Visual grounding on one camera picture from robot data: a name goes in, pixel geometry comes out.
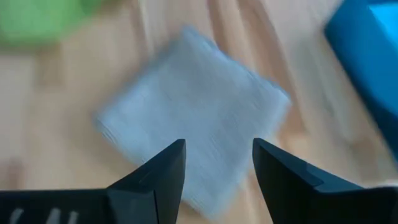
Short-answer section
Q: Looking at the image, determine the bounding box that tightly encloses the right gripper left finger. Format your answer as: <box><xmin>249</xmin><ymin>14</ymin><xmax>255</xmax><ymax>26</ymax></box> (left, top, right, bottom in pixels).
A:
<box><xmin>0</xmin><ymin>138</ymin><xmax>187</xmax><ymax>224</ymax></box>

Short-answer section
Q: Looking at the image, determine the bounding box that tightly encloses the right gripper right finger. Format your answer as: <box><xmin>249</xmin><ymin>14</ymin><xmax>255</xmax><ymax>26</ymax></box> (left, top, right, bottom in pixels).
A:
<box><xmin>252</xmin><ymin>138</ymin><xmax>398</xmax><ymax>224</ymax></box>

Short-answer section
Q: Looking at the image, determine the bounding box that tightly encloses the green microfiber towel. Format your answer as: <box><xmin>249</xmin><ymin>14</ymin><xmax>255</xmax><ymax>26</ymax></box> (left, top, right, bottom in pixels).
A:
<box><xmin>0</xmin><ymin>0</ymin><xmax>106</xmax><ymax>44</ymax></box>

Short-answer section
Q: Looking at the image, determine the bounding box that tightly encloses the blue plastic bin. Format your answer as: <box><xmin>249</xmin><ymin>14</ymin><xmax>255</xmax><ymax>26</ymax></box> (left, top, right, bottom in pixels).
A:
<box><xmin>323</xmin><ymin>0</ymin><xmax>398</xmax><ymax>162</ymax></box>

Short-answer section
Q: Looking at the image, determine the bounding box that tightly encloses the grey microfiber towel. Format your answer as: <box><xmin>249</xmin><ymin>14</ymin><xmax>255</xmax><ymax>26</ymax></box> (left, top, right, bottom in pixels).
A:
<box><xmin>95</xmin><ymin>26</ymin><xmax>292</xmax><ymax>218</ymax></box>

